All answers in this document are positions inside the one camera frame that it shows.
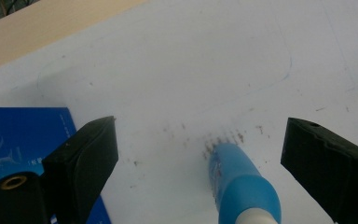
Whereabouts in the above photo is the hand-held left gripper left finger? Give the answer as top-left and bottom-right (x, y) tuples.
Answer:
(41, 116), (119, 224)

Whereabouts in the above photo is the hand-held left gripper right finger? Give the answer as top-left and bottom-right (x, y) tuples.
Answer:
(280, 117), (358, 224)

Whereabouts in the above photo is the blue cardboard box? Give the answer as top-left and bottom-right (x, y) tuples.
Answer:
(0, 106), (113, 224)

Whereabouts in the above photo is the blue and white pen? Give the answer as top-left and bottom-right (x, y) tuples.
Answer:
(208, 143), (282, 224)

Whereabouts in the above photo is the white paper sheet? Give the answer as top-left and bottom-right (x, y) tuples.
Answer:
(0, 0), (358, 224)

